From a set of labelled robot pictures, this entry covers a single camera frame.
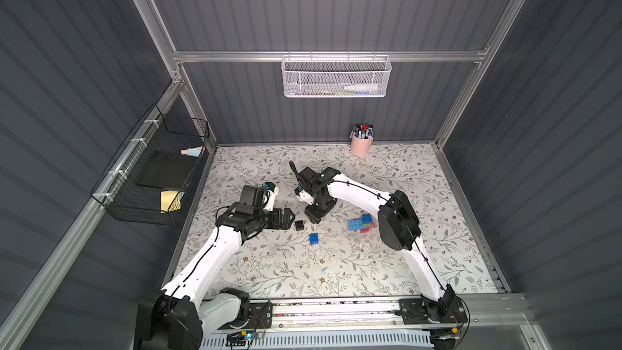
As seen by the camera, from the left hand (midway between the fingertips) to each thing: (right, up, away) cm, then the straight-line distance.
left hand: (285, 217), depth 81 cm
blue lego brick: (+10, -9, +7) cm, 16 cm away
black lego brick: (+4, -5, +10) cm, 12 cm away
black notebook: (-35, +16, -8) cm, 40 cm away
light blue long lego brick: (+25, -4, +7) cm, 26 cm away
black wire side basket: (-41, +11, -20) cm, 47 cm away
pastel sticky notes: (-31, +22, +1) cm, 39 cm away
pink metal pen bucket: (+31, +27, +33) cm, 53 cm away
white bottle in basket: (+29, +48, +12) cm, 57 cm away
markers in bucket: (+31, +33, +27) cm, 53 cm away
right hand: (+10, -3, +10) cm, 15 cm away
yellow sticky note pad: (-26, +9, -21) cm, 35 cm away
